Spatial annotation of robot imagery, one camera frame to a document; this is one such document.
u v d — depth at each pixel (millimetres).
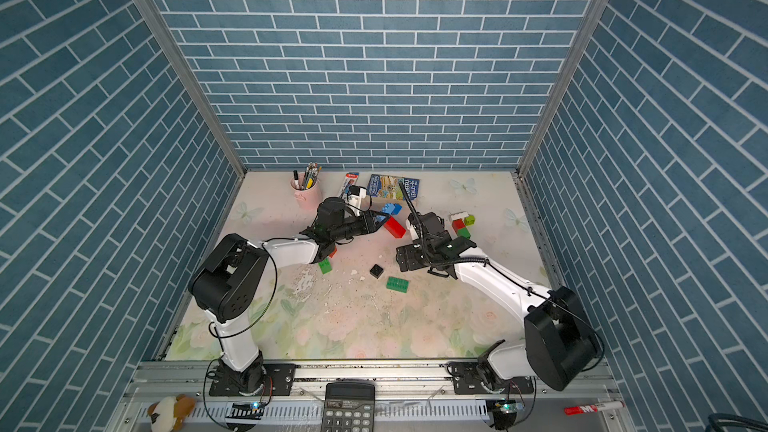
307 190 1018
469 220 1042
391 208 905
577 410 691
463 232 1005
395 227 906
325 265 912
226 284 495
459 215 1042
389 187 1120
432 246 650
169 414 668
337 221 755
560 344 418
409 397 722
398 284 892
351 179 1160
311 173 989
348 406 683
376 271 912
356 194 845
